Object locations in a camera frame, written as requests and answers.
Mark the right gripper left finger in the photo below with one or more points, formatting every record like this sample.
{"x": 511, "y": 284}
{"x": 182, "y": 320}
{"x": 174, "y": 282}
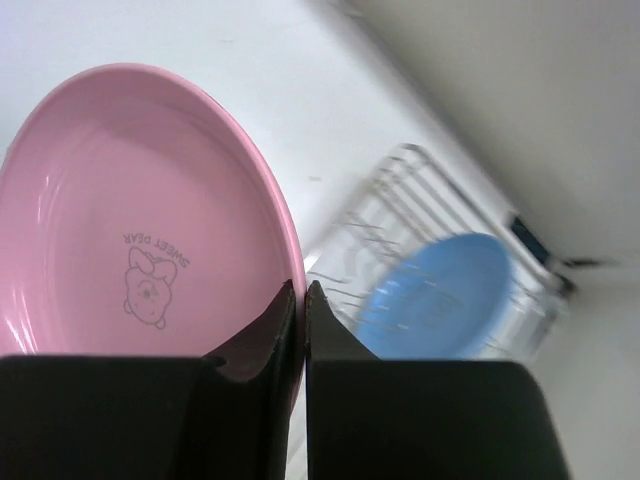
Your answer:
{"x": 224, "y": 415}

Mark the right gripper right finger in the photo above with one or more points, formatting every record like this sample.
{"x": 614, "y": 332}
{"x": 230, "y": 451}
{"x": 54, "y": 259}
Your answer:
{"x": 369, "y": 418}

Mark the blue plate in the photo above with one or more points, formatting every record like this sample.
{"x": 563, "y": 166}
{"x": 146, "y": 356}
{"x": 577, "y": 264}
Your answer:
{"x": 442, "y": 302}

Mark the pink plate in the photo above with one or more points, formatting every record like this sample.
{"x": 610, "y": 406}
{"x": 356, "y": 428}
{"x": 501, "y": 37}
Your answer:
{"x": 137, "y": 218}

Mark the wire dish rack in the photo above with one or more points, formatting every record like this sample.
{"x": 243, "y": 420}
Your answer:
{"x": 411, "y": 201}

